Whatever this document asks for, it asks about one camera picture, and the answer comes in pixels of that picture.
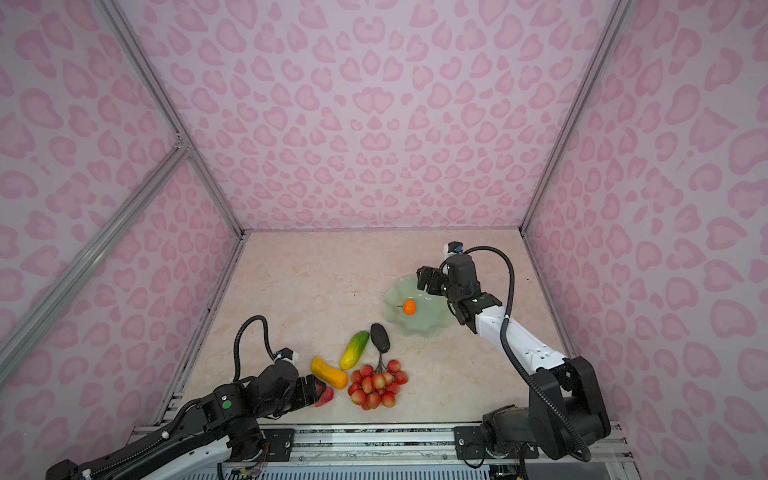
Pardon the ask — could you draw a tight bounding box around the black corrugated cable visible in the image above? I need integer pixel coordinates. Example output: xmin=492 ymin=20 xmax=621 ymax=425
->
xmin=232 ymin=314 xmax=278 ymax=385
xmin=464 ymin=245 xmax=592 ymax=463

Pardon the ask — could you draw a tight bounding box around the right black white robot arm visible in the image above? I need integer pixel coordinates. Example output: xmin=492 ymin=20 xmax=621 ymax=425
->
xmin=416 ymin=243 xmax=611 ymax=463

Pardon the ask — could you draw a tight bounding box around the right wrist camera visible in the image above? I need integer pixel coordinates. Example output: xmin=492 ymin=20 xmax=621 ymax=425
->
xmin=444 ymin=241 xmax=464 ymax=257

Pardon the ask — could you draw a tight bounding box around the right aluminium frame post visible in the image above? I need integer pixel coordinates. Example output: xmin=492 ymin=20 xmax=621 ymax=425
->
xmin=519 ymin=0 xmax=637 ymax=238

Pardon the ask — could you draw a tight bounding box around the green scalloped fruit bowl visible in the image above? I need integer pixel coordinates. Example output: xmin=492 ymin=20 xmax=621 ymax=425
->
xmin=384 ymin=275 xmax=456 ymax=338

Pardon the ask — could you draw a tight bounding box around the yellow fake squash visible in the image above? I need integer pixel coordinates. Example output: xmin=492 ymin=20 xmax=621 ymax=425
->
xmin=310 ymin=357 xmax=349 ymax=390

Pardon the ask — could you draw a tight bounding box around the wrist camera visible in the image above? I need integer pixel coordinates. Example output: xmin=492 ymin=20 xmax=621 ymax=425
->
xmin=274 ymin=347 xmax=299 ymax=364
xmin=444 ymin=241 xmax=464 ymax=257

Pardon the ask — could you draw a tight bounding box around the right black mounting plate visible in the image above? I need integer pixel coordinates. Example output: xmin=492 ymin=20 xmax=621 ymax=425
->
xmin=453 ymin=424 xmax=539 ymax=461

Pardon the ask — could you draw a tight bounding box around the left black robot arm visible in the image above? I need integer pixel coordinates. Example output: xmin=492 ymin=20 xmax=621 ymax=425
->
xmin=45 ymin=360 xmax=328 ymax=479

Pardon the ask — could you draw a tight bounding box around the black mounting plate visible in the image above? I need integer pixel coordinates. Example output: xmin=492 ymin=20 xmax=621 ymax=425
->
xmin=453 ymin=424 xmax=539 ymax=461
xmin=228 ymin=428 xmax=296 ymax=463

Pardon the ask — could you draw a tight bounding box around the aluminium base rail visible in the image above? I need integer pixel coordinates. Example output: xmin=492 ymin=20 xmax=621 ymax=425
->
xmin=110 ymin=421 xmax=637 ymax=480

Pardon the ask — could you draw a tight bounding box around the red fake strawberry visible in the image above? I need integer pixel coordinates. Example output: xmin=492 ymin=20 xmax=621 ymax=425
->
xmin=314 ymin=387 xmax=335 ymax=408

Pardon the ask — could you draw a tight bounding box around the small orange fake tangerine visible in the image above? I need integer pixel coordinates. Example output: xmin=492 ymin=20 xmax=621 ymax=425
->
xmin=398 ymin=299 xmax=417 ymax=316

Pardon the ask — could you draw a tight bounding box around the right black corrugated cable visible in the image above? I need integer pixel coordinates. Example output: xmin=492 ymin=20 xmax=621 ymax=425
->
xmin=464 ymin=245 xmax=592 ymax=463

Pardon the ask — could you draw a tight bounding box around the diagonal aluminium frame bar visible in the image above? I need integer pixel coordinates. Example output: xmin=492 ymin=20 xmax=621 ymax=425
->
xmin=1 ymin=142 xmax=189 ymax=385

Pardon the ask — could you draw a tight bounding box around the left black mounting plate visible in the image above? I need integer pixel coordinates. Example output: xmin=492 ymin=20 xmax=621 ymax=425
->
xmin=228 ymin=428 xmax=296 ymax=463

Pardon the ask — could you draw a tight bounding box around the aluminium frame post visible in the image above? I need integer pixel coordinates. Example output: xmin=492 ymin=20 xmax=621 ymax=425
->
xmin=93 ymin=0 xmax=246 ymax=239
xmin=519 ymin=0 xmax=637 ymax=238

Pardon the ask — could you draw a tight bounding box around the left aluminium frame post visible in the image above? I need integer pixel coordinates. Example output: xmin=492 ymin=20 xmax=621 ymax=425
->
xmin=93 ymin=0 xmax=246 ymax=239

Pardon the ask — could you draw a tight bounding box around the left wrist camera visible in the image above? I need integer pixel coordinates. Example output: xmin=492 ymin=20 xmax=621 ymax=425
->
xmin=274 ymin=347 xmax=299 ymax=364

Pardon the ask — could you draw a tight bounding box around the red fake grape bunch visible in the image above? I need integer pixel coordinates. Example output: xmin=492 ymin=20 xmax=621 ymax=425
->
xmin=347 ymin=360 xmax=410 ymax=411

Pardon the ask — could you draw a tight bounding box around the green yellow fake cucumber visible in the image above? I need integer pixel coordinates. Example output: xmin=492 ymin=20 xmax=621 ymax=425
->
xmin=339 ymin=331 xmax=370 ymax=370

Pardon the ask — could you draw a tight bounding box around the left black corrugated cable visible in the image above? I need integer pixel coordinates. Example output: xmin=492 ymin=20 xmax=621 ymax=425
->
xmin=232 ymin=314 xmax=278 ymax=385

